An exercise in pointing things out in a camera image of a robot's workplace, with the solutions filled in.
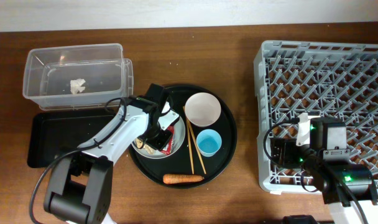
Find red snack wrapper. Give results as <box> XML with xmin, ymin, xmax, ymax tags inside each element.
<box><xmin>161</xmin><ymin>126</ymin><xmax>175</xmax><ymax>155</ymax></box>

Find light blue cup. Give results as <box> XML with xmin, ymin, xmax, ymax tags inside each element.
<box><xmin>196</xmin><ymin>129</ymin><xmax>222</xmax><ymax>157</ymax></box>

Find white tissue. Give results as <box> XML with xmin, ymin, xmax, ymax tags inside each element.
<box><xmin>70</xmin><ymin>78</ymin><xmax>86</xmax><ymax>95</ymax></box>

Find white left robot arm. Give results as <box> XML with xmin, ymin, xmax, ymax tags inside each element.
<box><xmin>43</xmin><ymin>95</ymin><xmax>180</xmax><ymax>223</ymax></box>

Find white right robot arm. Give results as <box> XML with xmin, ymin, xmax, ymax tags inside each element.
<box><xmin>263</xmin><ymin>113</ymin><xmax>378</xmax><ymax>223</ymax></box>

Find grey dishwasher rack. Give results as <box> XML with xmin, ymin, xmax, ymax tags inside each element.
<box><xmin>253</xmin><ymin>40</ymin><xmax>378</xmax><ymax>194</ymax></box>

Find food scraps on plate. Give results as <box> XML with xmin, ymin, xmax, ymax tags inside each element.
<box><xmin>134</xmin><ymin>138</ymin><xmax>155</xmax><ymax>155</ymax></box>

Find grey plate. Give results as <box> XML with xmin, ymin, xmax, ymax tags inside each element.
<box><xmin>131</xmin><ymin>117</ymin><xmax>186</xmax><ymax>159</ymax></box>

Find wooden chopstick left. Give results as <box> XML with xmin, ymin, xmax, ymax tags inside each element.
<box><xmin>187</xmin><ymin>123</ymin><xmax>195</xmax><ymax>174</ymax></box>

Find wooden chopstick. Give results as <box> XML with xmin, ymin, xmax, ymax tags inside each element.
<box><xmin>185</xmin><ymin>117</ymin><xmax>207</xmax><ymax>174</ymax></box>
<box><xmin>187</xmin><ymin>123</ymin><xmax>195</xmax><ymax>174</ymax></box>

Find wooden chopstick right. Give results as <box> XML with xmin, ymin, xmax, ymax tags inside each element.
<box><xmin>185</xmin><ymin>117</ymin><xmax>207</xmax><ymax>174</ymax></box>

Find orange carrot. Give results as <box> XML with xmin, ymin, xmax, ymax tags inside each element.
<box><xmin>163</xmin><ymin>174</ymin><xmax>204</xmax><ymax>184</ymax></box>

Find round black serving tray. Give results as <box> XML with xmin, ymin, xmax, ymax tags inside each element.
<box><xmin>128</xmin><ymin>99</ymin><xmax>237</xmax><ymax>189</ymax></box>

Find pink bowl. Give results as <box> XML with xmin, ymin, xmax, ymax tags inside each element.
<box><xmin>184</xmin><ymin>92</ymin><xmax>221</xmax><ymax>128</ymax></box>

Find black rectangular tray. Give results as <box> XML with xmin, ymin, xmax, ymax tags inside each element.
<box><xmin>27</xmin><ymin>109</ymin><xmax>114</xmax><ymax>168</ymax></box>

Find clear plastic bin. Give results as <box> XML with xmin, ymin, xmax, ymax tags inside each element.
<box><xmin>22</xmin><ymin>43</ymin><xmax>134</xmax><ymax>111</ymax></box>

